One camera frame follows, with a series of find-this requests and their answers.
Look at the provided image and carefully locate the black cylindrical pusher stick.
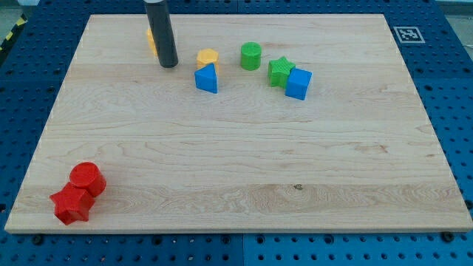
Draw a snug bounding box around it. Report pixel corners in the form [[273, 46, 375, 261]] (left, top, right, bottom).
[[143, 0, 178, 68]]

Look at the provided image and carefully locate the yellow heart block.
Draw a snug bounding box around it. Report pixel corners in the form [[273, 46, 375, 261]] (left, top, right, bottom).
[[146, 28, 157, 56]]

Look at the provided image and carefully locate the blue triangle block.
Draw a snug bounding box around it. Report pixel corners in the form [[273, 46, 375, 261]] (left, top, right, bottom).
[[194, 63, 218, 94]]

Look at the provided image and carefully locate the green cylinder block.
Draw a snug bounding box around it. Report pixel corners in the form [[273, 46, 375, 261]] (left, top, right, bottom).
[[240, 42, 262, 71]]

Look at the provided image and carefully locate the green star block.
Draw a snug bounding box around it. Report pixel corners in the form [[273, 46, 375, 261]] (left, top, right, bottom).
[[268, 56, 296, 89]]

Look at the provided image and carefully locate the wooden board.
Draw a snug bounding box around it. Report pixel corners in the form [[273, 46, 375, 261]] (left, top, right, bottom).
[[5, 14, 472, 234]]

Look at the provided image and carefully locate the blue cube block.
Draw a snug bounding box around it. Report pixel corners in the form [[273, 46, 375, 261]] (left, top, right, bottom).
[[285, 68, 313, 100]]

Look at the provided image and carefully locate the red cylinder block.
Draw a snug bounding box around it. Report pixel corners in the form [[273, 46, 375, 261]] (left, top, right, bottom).
[[69, 162, 106, 197]]

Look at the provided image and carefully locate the red star block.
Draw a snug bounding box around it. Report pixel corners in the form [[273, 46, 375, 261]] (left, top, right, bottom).
[[50, 183, 95, 225]]

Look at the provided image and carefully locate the white fiducial marker tag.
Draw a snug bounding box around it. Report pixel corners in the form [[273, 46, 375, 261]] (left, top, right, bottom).
[[393, 26, 425, 44]]

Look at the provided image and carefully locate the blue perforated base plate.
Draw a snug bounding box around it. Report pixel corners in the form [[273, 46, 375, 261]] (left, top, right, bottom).
[[1, 1, 472, 265]]

